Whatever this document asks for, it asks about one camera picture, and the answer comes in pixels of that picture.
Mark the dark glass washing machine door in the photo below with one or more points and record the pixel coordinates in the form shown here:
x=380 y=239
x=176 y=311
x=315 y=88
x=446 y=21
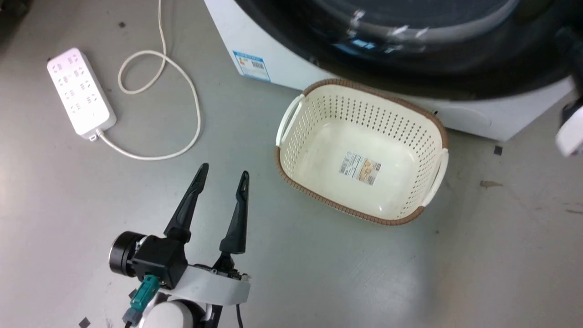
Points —
x=571 y=123

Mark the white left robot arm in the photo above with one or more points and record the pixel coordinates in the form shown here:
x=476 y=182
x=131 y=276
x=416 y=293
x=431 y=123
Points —
x=171 y=315

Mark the small black tape square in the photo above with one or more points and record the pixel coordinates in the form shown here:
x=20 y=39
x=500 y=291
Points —
x=84 y=322
x=498 y=150

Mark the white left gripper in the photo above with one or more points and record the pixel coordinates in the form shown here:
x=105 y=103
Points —
x=214 y=287

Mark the cream laundry basket brown rim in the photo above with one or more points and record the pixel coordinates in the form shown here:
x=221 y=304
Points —
x=360 y=150

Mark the white power strip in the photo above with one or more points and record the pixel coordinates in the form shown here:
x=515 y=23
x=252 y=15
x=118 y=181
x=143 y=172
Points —
x=80 y=92

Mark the white washing machine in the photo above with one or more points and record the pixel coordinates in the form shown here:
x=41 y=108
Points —
x=282 y=54

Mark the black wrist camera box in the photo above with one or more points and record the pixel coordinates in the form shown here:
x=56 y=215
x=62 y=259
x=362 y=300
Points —
x=157 y=259

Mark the blue energy label sticker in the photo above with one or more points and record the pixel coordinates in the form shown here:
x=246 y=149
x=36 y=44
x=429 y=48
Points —
x=251 y=65

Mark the paper label sticker in basket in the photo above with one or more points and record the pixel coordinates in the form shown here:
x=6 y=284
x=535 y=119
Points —
x=360 y=168

